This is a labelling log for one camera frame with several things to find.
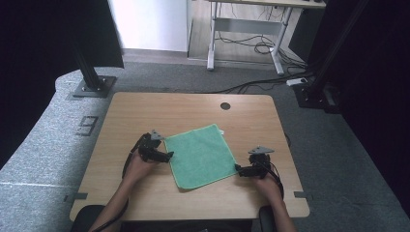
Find tangled black cables under desk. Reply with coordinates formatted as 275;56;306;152
215;30;308;56

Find person's right hand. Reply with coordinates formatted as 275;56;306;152
252;173;282;203

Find black box under desk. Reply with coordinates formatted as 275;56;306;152
287;7;320;63

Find black curtain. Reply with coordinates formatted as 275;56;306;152
0;0;126;170
317;0;410;220

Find person's left hand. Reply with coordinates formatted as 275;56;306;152
123;149;160;189

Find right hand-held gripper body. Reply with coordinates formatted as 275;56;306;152
247;145;276;180

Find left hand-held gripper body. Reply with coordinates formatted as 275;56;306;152
137;129;166;162

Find black chair armrest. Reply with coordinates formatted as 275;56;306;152
258;205;278;232
70;204;106;232

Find white metal frame desk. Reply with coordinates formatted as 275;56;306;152
206;0;327;77

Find green microfibre towel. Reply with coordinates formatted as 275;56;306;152
163;123;239;190

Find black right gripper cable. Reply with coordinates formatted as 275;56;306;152
268;160;286;200

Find black metal stand with plate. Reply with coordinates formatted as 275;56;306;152
292;0;371;114
71;38;118;99

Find white power strip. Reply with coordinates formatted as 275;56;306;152
285;76;309;88

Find grey floor socket plate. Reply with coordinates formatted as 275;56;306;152
74;115;100;137

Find long black floor cable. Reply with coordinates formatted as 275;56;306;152
212;71;315;95

